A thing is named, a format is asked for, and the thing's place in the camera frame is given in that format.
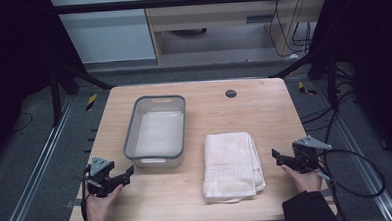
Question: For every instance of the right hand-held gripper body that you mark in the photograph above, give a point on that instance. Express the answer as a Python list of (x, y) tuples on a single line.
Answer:
[(306, 155)]

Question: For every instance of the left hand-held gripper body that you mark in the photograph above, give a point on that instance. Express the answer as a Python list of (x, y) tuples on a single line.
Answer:
[(100, 181)]

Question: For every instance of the gray rimmed plastic basin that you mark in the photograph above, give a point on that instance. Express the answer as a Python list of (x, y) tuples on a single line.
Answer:
[(158, 133)]

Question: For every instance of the white towel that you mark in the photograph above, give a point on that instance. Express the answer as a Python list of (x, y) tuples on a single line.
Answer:
[(231, 165)]

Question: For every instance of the person's right hand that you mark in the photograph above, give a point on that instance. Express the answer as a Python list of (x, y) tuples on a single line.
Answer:
[(305, 181)]

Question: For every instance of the person's left hand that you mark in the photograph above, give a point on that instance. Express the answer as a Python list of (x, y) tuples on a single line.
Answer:
[(99, 208)]

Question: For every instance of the black yellow tape strip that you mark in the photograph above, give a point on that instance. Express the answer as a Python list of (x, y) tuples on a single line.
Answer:
[(306, 89), (91, 102)]

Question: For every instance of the black metal stand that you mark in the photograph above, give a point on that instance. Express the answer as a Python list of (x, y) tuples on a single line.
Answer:
[(332, 84), (55, 96)]

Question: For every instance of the dark curtain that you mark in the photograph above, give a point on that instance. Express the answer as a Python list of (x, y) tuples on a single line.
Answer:
[(371, 49), (12, 65)]

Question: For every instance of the white cabinet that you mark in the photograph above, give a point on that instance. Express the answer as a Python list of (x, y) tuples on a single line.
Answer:
[(107, 37)]

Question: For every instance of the light wooden desk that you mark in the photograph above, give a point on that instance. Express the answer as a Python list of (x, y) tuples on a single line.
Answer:
[(213, 18)]

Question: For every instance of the metal floor rail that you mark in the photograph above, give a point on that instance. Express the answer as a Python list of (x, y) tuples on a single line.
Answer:
[(36, 167), (363, 170)]

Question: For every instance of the black horizontal frame bar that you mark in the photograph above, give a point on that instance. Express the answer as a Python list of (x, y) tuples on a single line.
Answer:
[(179, 3)]

